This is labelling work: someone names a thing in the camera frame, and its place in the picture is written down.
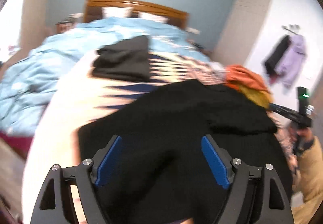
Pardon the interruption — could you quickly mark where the tan jacket sleeve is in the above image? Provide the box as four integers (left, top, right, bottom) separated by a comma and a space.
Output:
292, 136, 322, 223

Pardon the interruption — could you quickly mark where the dark grey folded garment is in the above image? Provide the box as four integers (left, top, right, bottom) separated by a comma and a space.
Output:
92, 36, 150, 82

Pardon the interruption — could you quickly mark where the orange navy patterned blanket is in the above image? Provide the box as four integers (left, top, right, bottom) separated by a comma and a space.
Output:
21, 50, 295, 224

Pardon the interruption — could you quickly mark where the lilac hanging jacket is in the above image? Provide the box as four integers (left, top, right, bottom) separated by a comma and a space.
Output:
274, 35, 307, 88

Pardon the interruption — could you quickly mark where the white wall socket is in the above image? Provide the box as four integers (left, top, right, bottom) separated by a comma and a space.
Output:
186, 27, 200, 35

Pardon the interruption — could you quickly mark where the blue floral duvet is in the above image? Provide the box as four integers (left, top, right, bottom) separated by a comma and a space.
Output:
1, 17, 209, 137

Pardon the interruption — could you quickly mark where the right patterned pillow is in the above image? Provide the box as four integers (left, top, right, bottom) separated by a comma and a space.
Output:
138, 12, 168, 24

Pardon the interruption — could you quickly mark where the mustard yellow garment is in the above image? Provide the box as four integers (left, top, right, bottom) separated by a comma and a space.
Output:
238, 85, 273, 110

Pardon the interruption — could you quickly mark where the black knit sweater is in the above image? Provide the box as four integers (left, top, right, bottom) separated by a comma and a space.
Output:
78, 80, 293, 223

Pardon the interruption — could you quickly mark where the black wall coat hook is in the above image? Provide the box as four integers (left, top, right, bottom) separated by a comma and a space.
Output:
282, 24, 301, 35

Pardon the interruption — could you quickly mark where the orange garment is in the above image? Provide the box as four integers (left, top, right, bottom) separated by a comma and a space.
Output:
225, 65, 271, 94

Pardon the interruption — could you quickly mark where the right hand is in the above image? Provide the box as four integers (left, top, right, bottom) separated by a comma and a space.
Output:
288, 122, 314, 157

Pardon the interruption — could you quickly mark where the black camera box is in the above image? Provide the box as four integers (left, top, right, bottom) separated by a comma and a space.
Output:
297, 87, 314, 118

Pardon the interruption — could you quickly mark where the black hanging coat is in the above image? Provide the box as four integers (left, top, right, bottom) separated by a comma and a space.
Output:
263, 35, 290, 76

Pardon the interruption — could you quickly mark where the wooden headboard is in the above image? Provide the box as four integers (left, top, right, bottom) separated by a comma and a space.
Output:
82, 0, 189, 30

